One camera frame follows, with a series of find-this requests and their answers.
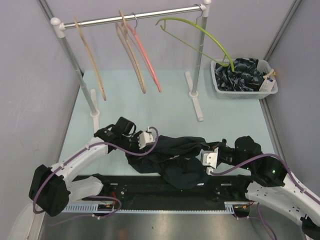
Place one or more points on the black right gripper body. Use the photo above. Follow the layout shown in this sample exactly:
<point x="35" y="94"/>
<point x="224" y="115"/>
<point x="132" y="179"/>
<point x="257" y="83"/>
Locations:
<point x="227" y="154"/>

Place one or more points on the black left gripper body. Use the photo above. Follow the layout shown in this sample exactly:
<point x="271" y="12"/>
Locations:
<point x="131" y="144"/>

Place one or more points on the dark navy sport shorts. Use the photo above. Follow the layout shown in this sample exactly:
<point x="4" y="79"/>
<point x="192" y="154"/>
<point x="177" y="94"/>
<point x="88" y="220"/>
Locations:
<point x="175" y="159"/>

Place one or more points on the green plastic hanger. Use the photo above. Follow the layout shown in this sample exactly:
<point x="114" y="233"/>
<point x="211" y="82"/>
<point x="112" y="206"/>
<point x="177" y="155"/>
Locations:
<point x="200" y="37"/>

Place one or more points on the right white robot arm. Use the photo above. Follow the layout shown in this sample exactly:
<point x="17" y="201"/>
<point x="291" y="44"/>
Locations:
<point x="270" y="182"/>

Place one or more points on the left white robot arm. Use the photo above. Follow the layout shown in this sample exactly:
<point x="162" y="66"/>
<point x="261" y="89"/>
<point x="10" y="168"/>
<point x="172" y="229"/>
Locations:
<point x="54" y="187"/>

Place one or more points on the pink plastic hanger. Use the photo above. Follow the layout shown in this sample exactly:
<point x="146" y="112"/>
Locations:
<point x="133" y="38"/>

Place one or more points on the beige wooden hanger middle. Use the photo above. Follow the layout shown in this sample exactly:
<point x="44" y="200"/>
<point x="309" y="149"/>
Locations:
<point x="122" y="33"/>

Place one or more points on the beige wooden hanger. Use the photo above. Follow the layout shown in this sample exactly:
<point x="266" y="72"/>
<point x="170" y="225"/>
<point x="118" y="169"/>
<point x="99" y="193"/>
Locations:
<point x="122" y="33"/>
<point x="91" y="58"/>

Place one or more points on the beige wooden hanger left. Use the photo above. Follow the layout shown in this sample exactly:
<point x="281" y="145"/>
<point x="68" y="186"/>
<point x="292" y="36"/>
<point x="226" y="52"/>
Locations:
<point x="91" y="58"/>

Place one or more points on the white paper tag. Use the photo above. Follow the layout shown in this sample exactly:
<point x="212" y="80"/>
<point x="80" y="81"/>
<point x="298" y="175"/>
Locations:
<point x="269" y="81"/>

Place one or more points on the dark patterned cloth in basket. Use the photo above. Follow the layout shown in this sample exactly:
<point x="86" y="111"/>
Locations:
<point x="246" y="77"/>

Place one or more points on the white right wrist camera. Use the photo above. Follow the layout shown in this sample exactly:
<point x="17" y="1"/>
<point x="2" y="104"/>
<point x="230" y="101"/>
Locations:
<point x="209" y="159"/>

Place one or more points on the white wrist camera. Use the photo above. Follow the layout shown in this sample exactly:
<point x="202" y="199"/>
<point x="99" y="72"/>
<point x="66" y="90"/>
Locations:
<point x="148" y="138"/>
<point x="209" y="159"/>

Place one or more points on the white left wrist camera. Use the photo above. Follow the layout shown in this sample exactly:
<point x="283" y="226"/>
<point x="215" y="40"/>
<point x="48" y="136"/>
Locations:
<point x="148" y="138"/>

